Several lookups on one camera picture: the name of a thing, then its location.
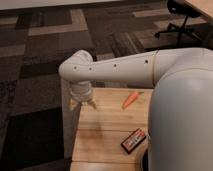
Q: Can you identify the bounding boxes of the orange pepper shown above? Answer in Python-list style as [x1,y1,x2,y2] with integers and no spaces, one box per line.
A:
[122,92,139,109]

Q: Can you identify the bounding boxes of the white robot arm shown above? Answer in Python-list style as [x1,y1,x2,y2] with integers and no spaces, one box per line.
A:
[58,47,213,171]

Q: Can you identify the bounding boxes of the black office chair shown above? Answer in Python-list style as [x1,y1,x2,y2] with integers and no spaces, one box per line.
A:
[154,0,204,47]

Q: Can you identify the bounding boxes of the black bowl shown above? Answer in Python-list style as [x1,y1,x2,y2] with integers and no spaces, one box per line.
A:
[142,150,148,171]

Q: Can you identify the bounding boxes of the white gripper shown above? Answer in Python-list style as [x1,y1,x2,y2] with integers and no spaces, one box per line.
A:
[69,81,97,110]

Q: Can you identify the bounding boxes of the red and black packet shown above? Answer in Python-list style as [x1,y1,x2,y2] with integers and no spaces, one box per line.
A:
[121,128,146,154]

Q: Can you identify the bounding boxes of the wooden desk corner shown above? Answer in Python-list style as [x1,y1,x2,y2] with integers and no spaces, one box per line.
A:
[184,0,213,23]

